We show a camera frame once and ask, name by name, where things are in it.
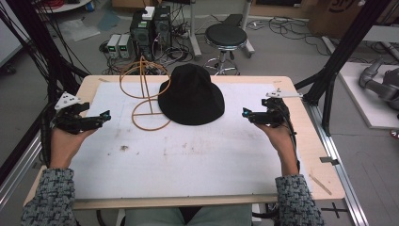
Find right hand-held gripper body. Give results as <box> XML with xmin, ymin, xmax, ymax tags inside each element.
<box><xmin>261</xmin><ymin>88</ymin><xmax>304</xmax><ymax>129</ymax></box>

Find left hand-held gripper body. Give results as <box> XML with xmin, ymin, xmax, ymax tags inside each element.
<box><xmin>52</xmin><ymin>90</ymin><xmax>91</xmax><ymax>136</ymax></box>

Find tan wire hat stand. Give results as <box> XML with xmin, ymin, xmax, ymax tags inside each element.
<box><xmin>119</xmin><ymin>56</ymin><xmax>173</xmax><ymax>132</ymax></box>

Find black bucket hat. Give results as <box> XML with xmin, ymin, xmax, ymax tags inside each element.
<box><xmin>157</xmin><ymin>63</ymin><xmax>226</xmax><ymax>127</ymax></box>

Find person's left hand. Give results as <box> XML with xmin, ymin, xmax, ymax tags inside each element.
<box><xmin>49</xmin><ymin>124</ymin><xmax>99</xmax><ymax>170</ymax></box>

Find person's right hand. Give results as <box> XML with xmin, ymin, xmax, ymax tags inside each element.
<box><xmin>253</xmin><ymin>121</ymin><xmax>299</xmax><ymax>177</ymax></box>

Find grey bench power supply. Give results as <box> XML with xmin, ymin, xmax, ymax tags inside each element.
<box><xmin>118</xmin><ymin>33</ymin><xmax>134</xmax><ymax>59</ymax></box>
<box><xmin>105</xmin><ymin>33</ymin><xmax>122</xmax><ymax>59</ymax></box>

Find grey tape piece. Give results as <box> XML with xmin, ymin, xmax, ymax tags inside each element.
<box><xmin>319</xmin><ymin>155</ymin><xmax>341</xmax><ymax>167</ymax></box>

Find black round stool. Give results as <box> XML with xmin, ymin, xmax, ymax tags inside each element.
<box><xmin>202</xmin><ymin>23</ymin><xmax>249</xmax><ymax>76</ymax></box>

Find white table mat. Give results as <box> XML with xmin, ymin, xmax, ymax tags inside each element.
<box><xmin>69</xmin><ymin>81</ymin><xmax>311</xmax><ymax>201</ymax></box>

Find white floor board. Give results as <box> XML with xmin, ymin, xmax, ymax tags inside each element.
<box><xmin>338</xmin><ymin>61</ymin><xmax>399</xmax><ymax>130</ymax></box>

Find black computer tower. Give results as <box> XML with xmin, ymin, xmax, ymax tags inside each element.
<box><xmin>152</xmin><ymin>5</ymin><xmax>173</xmax><ymax>49</ymax></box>
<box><xmin>129</xmin><ymin>12</ymin><xmax>155</xmax><ymax>61</ymax></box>

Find white table leg stand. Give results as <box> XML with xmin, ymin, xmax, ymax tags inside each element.
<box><xmin>187</xmin><ymin>0</ymin><xmax>203</xmax><ymax>58</ymax></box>

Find person's legs light trousers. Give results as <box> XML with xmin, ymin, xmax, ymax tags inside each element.
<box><xmin>124</xmin><ymin>204</ymin><xmax>253</xmax><ymax>226</ymax></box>

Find small white box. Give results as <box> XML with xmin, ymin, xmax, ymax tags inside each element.
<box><xmin>141</xmin><ymin>6</ymin><xmax>156</xmax><ymax>22</ymax></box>

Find brown cardboard box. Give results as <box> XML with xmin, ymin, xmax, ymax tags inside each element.
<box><xmin>306</xmin><ymin>0</ymin><xmax>399</xmax><ymax>40</ymax></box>

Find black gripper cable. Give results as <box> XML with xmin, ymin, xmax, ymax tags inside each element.
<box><xmin>276</xmin><ymin>99</ymin><xmax>301</xmax><ymax>173</ymax></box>

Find black metal frame post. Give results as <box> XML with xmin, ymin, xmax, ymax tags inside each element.
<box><xmin>4</xmin><ymin>0</ymin><xmax>83</xmax><ymax>105</ymax></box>
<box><xmin>294</xmin><ymin>0</ymin><xmax>393</xmax><ymax>137</ymax></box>

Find tangle of floor cables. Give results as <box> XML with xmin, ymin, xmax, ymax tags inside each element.
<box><xmin>246</xmin><ymin>15</ymin><xmax>333</xmax><ymax>57</ymax></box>

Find aluminium rail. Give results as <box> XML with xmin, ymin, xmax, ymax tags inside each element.
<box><xmin>304</xmin><ymin>102</ymin><xmax>371</xmax><ymax>226</ymax></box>

